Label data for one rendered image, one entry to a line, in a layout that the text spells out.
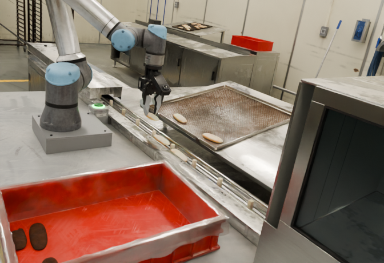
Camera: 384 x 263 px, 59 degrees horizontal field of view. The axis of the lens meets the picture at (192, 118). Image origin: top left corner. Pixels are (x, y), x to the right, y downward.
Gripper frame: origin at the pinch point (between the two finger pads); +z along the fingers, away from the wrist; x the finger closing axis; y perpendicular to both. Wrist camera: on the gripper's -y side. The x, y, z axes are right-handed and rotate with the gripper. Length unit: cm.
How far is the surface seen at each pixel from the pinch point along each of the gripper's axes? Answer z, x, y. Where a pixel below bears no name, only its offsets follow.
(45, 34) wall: 70, -153, 699
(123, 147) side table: 11.8, 14.1, -4.4
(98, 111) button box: 5.0, 14.5, 20.6
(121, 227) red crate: 12, 37, -48
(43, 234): 11, 55, -44
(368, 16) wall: -59, -371, 104
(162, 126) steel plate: 11.7, -13.7, 10.3
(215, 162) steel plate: 11.9, -13.1, -28.7
